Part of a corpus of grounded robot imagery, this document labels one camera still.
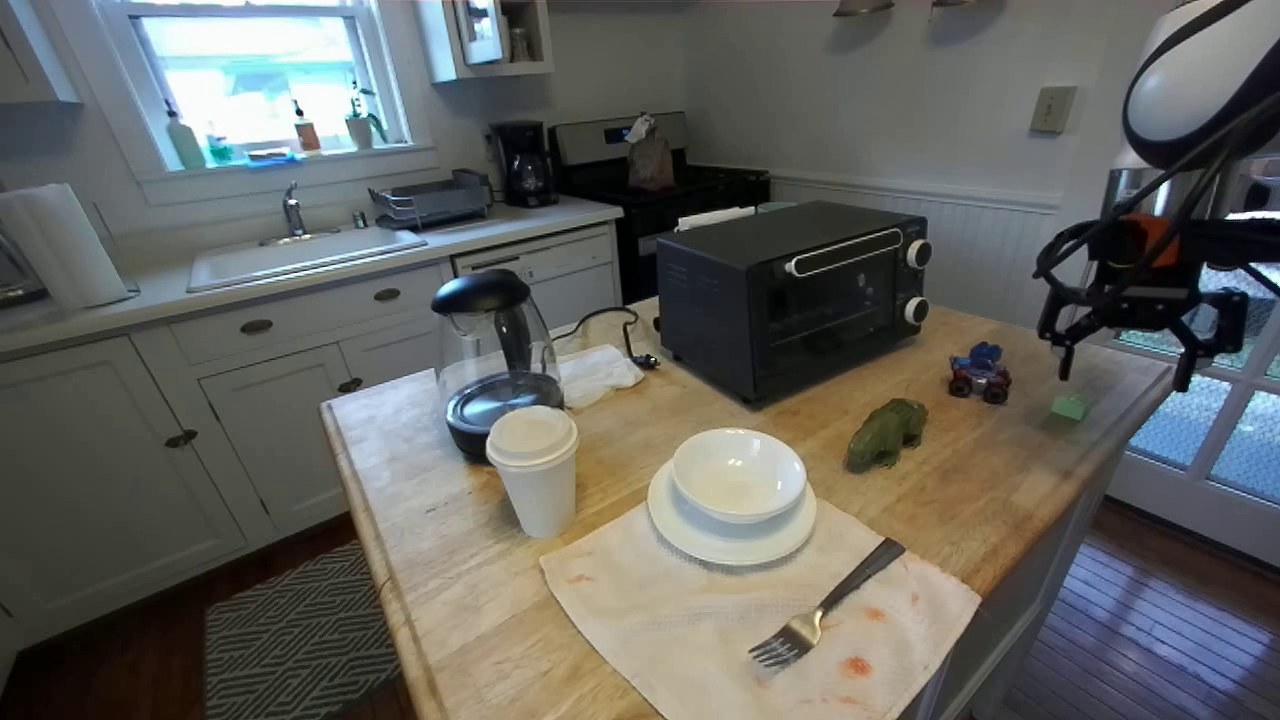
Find wooden top kitchen island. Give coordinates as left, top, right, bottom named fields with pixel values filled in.
left=317, top=293, right=1180, bottom=720

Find green building block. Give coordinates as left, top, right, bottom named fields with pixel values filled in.
left=1044, top=388, right=1098, bottom=433

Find small brown bottle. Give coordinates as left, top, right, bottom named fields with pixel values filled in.
left=290, top=97, right=323, bottom=154

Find chrome faucet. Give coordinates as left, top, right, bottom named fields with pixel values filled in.
left=275, top=180, right=317, bottom=244

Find black stove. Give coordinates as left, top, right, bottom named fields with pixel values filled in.
left=547, top=107, right=776, bottom=308

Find green dinosaur toy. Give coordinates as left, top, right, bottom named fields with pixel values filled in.
left=840, top=390, right=935, bottom=474

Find black toaster oven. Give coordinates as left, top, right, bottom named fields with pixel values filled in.
left=654, top=197, right=940, bottom=412

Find white lidded cup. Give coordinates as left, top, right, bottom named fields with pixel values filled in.
left=480, top=401, right=584, bottom=545

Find black power cord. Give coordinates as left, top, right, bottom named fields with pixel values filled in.
left=547, top=298, right=667, bottom=374

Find brown paper bag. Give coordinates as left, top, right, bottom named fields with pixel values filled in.
left=626, top=111, right=679, bottom=197

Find clear soap bottle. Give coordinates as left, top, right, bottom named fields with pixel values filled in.
left=163, top=104, right=212, bottom=175

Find white cloth placemat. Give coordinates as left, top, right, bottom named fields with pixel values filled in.
left=535, top=493, right=987, bottom=720

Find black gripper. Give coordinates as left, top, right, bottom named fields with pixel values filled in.
left=1034, top=213, right=1262, bottom=401

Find grey patterned floor mat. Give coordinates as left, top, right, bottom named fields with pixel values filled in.
left=201, top=537, right=404, bottom=720

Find white upper cabinet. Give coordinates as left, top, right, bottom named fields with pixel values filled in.
left=414, top=0, right=555, bottom=87

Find white bowl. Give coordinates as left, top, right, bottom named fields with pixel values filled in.
left=664, top=425, right=813, bottom=528

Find white folded napkin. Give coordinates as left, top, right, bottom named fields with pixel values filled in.
left=547, top=342, right=648, bottom=417

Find glass electric kettle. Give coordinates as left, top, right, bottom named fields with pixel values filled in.
left=430, top=262, right=570, bottom=469

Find kitchen window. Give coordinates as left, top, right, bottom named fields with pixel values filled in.
left=91, top=0, right=418, bottom=175

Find white plate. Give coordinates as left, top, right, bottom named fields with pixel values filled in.
left=643, top=456, right=825, bottom=575

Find white glass door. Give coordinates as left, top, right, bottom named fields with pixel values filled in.
left=1100, top=255, right=1280, bottom=571

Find wall switch plate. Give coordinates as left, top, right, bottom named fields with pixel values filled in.
left=1029, top=81, right=1083, bottom=139

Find paper towel roll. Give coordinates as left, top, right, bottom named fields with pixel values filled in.
left=0, top=180, right=135, bottom=314

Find black coffee maker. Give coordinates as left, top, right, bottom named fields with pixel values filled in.
left=486, top=115, right=563, bottom=213

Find white sink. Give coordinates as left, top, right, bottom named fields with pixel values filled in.
left=185, top=223, right=434, bottom=296

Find silver fork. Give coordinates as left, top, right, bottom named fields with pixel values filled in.
left=745, top=532, right=910, bottom=676

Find red blue toy car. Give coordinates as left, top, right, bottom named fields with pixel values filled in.
left=943, top=338, right=1015, bottom=407

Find grey dish rack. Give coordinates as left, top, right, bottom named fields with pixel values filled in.
left=363, top=165, right=495, bottom=236

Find white counter cabinets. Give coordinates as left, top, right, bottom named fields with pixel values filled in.
left=0, top=197, right=630, bottom=658

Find small potted plant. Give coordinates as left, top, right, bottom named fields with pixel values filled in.
left=342, top=81, right=394, bottom=154

